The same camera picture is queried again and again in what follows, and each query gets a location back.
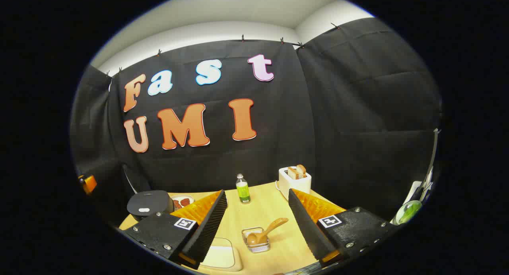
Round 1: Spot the green round object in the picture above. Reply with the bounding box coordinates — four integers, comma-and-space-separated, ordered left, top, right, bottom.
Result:
394, 199, 423, 226

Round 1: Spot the white toaster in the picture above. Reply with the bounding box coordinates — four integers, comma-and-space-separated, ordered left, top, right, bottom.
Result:
278, 167, 312, 201

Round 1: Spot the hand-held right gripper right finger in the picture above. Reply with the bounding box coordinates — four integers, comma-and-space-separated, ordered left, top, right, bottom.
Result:
288, 188, 400, 267

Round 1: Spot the round white plate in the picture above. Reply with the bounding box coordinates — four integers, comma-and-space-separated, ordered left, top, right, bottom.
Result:
170, 195, 195, 210

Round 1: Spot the wooden spoon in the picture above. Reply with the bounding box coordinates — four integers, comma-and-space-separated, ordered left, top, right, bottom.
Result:
247, 217, 289, 246

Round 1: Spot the black rice cooker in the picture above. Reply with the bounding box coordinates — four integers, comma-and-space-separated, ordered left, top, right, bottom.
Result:
126, 190, 175, 222

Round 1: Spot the wire chopstick holder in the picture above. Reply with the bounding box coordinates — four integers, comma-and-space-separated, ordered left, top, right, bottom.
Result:
241, 227, 271, 253

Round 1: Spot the green drink bottle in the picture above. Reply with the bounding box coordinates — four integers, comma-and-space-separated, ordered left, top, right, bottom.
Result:
235, 174, 251, 204

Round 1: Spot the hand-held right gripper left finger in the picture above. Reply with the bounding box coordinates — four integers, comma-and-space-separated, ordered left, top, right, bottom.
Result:
121, 190, 228, 270

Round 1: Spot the cream rectangular tray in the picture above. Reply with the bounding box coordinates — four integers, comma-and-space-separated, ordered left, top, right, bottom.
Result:
200, 238, 243, 272

